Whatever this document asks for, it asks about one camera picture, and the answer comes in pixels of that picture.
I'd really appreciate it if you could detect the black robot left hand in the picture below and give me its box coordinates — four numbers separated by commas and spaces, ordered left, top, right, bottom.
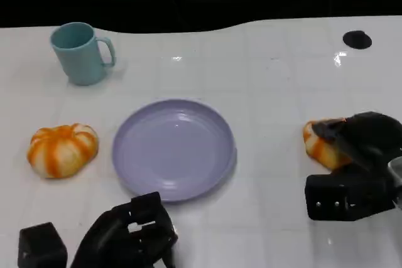
68, 191, 179, 268

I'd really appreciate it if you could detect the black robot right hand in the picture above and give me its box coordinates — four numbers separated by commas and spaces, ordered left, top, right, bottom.
310, 111, 402, 174

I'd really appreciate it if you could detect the orange white toy bread roll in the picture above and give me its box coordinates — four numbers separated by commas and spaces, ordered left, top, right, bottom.
302, 118, 353, 170
26, 122, 99, 179

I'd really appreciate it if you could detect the lilac plate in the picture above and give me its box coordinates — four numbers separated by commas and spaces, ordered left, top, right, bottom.
112, 99, 237, 203

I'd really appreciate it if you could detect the pale green mug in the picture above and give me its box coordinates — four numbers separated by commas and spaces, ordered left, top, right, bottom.
49, 22, 116, 87

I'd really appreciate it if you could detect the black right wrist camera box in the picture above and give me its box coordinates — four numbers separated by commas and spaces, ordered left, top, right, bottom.
305, 164, 396, 222

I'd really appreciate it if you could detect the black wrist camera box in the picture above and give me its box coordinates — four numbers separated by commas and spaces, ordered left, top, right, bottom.
17, 222, 68, 268
305, 164, 396, 222

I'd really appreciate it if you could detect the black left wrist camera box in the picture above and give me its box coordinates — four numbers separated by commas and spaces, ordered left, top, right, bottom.
17, 222, 68, 268

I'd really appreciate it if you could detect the black table cable hole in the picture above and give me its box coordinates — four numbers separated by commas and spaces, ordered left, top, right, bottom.
342, 30, 372, 50

